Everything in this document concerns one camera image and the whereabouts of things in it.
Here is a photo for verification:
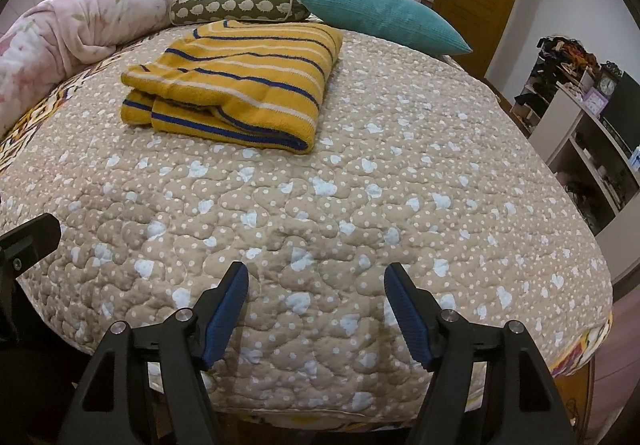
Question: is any yellow blue-striped sweater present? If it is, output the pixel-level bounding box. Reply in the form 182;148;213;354
120;20;343;154

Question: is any beige dotted quilt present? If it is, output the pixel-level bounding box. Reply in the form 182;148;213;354
1;28;612;429

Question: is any pink floral comforter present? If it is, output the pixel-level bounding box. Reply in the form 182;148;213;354
1;0;172;134

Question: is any white shelf unit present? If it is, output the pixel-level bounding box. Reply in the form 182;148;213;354
510;35;639;283

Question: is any small desk clock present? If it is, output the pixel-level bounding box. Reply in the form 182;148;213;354
596;72;618;98

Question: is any teal cushion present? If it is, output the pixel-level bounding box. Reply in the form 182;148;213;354
298;0;472;56

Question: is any olive patterned bolster pillow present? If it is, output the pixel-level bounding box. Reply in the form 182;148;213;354
169;0;310;26

